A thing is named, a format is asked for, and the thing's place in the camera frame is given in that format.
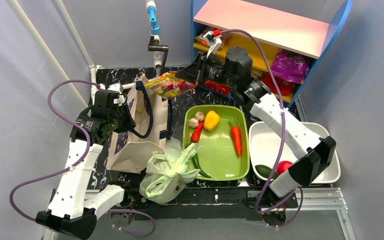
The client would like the beige canvas tote bag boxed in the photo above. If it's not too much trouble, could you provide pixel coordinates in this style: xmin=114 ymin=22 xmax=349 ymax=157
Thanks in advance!
xmin=106 ymin=74 xmax=169 ymax=174

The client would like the translucent white plastic bag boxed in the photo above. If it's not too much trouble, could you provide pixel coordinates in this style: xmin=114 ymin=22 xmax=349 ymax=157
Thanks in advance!
xmin=139 ymin=138 xmax=200 ymax=205

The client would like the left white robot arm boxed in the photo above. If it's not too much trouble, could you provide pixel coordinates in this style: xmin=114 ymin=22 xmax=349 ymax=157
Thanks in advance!
xmin=35 ymin=89 xmax=133 ymax=240

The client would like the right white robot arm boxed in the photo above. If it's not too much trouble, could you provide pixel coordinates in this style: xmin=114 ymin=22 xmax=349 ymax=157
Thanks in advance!
xmin=175 ymin=47 xmax=337 ymax=199

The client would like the red snack bag left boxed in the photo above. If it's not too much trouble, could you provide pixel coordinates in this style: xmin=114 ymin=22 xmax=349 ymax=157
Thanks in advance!
xmin=202 ymin=80 xmax=231 ymax=97

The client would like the red snack bag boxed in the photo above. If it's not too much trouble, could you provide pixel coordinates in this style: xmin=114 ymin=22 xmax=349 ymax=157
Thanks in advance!
xmin=202 ymin=80 xmax=231 ymax=97
xmin=260 ymin=73 xmax=297 ymax=97

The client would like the orange snack bag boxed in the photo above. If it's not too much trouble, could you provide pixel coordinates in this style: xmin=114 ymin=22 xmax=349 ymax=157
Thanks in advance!
xmin=194 ymin=26 xmax=230 ymax=50

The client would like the red snack bag right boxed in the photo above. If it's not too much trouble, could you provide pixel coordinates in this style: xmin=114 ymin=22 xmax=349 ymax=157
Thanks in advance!
xmin=260 ymin=73 xmax=297 ymax=97

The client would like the purple snack bag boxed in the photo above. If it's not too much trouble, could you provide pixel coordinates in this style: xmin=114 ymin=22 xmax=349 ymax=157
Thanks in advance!
xmin=270 ymin=50 xmax=313 ymax=84

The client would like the garlic bulb upper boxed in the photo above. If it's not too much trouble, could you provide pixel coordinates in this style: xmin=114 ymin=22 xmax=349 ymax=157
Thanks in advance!
xmin=194 ymin=111 xmax=205 ymax=122

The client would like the garlic bulb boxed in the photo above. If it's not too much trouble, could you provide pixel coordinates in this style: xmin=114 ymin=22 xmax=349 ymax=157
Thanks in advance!
xmin=194 ymin=111 xmax=205 ymax=122
xmin=188 ymin=117 xmax=200 ymax=129

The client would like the garlic bulb lower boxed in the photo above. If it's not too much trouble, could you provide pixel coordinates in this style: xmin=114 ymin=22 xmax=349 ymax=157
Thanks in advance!
xmin=188 ymin=117 xmax=200 ymax=129

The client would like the yellow bell pepper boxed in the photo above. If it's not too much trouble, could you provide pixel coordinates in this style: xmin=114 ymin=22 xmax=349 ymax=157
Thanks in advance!
xmin=203 ymin=110 xmax=221 ymax=132

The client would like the orange carrot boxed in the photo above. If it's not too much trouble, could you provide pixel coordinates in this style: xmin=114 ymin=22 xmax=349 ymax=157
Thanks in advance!
xmin=229 ymin=118 xmax=243 ymax=156

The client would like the colourful shelf unit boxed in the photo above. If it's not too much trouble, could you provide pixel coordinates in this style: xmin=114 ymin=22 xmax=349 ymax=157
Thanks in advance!
xmin=190 ymin=0 xmax=353 ymax=106

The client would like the red chili pepper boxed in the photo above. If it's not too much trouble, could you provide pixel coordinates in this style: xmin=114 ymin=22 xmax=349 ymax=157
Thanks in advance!
xmin=190 ymin=121 xmax=204 ymax=143

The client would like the white plastic tray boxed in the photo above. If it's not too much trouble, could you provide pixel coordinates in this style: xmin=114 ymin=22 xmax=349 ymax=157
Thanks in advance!
xmin=248 ymin=121 xmax=341 ymax=184

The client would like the green chili pepper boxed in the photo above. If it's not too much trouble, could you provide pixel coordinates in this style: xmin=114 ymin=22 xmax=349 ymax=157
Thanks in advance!
xmin=191 ymin=154 xmax=211 ymax=178

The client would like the green plastic tray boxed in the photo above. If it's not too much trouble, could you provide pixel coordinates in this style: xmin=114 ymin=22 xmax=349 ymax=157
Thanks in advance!
xmin=182 ymin=104 xmax=250 ymax=181

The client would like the dark green avocado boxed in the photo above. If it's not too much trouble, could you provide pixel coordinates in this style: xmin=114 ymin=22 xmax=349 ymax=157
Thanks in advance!
xmin=255 ymin=164 xmax=273 ymax=180

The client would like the red apple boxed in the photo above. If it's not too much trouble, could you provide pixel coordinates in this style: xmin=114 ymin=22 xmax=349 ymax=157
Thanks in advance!
xmin=276 ymin=160 xmax=293 ymax=175

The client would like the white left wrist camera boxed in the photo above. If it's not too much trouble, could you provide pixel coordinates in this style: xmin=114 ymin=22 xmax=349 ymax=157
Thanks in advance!
xmin=94 ymin=83 xmax=127 ymax=108

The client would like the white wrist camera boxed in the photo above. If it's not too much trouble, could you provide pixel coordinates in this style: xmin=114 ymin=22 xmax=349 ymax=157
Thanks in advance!
xmin=94 ymin=83 xmax=127 ymax=108
xmin=205 ymin=31 xmax=222 ymax=59

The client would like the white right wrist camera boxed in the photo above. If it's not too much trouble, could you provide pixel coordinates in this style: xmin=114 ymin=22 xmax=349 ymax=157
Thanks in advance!
xmin=205 ymin=31 xmax=222 ymax=59

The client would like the white pvc pipe frame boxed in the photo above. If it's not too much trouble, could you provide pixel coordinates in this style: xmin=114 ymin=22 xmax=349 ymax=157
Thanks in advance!
xmin=5 ymin=0 xmax=168 ymax=109

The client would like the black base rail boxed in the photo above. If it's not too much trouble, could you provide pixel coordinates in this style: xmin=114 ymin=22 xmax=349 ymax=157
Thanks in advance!
xmin=100 ymin=185 xmax=299 ymax=222

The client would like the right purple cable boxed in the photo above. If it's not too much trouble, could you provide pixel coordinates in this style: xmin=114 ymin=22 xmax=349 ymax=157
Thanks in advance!
xmin=220 ymin=29 xmax=305 ymax=229

